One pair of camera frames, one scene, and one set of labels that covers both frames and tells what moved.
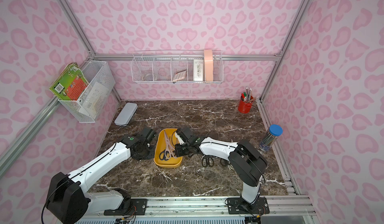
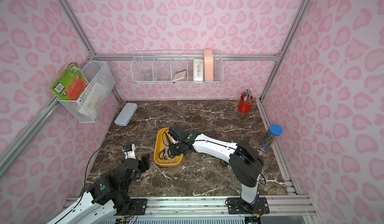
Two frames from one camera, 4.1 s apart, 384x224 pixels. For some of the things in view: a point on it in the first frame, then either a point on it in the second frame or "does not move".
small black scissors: (225, 162) does not move
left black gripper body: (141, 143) → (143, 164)
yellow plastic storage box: (165, 154) does not move
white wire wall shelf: (174, 66) does not move
